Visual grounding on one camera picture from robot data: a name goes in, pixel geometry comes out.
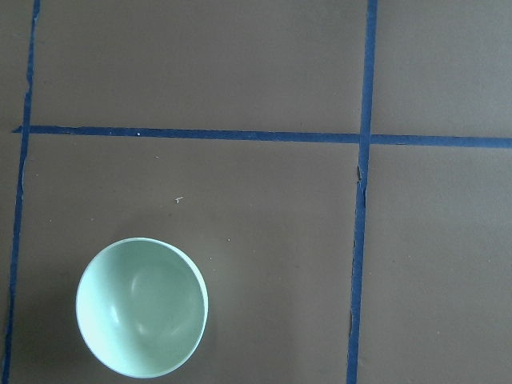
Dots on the green bowl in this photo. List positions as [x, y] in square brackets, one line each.
[142, 307]

